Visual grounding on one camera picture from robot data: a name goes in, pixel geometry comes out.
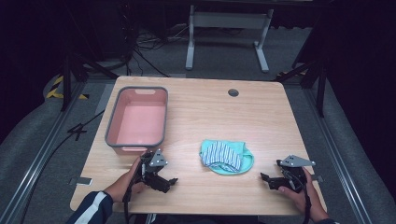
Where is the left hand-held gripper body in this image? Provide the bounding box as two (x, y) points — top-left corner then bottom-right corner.
(138, 148), (169, 189)

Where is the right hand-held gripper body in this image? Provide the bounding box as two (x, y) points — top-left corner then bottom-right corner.
(276, 154), (317, 193)

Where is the teal and striped cloth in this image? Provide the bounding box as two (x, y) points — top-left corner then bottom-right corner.
(199, 138), (255, 176)

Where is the pink basin with grey rim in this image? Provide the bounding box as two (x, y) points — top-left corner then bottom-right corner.
(104, 86), (169, 156)

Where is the person's right hand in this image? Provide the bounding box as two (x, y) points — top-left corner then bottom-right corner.
(277, 167), (330, 222)

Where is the person's left hand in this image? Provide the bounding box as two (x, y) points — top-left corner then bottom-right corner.
(104, 156), (146, 203)

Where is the black tape cross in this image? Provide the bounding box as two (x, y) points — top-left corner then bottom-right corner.
(66, 122), (89, 142)

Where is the black metal stand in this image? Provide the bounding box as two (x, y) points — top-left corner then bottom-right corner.
(273, 55), (329, 119)
(60, 50), (120, 112)

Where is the yellow and black floor tape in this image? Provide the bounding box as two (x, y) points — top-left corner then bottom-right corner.
(45, 76), (91, 101)

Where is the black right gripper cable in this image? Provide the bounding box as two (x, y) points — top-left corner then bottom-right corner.
(288, 171), (313, 224)

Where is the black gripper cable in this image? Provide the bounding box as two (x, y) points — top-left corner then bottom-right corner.
(288, 171), (313, 224)
(122, 161), (145, 224)

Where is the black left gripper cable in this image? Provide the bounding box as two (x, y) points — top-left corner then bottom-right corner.
(122, 161), (145, 224)

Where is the aluminium floor rail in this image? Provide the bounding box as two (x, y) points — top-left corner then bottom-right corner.
(302, 88), (373, 224)
(0, 81), (92, 224)

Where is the black floor cable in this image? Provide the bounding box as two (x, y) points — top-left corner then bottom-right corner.
(18, 109), (106, 224)

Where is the bundle of black cables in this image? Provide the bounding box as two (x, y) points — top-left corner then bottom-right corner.
(120, 3), (190, 78)

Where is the white metal desk frame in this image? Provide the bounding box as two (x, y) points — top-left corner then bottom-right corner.
(185, 4), (276, 74)

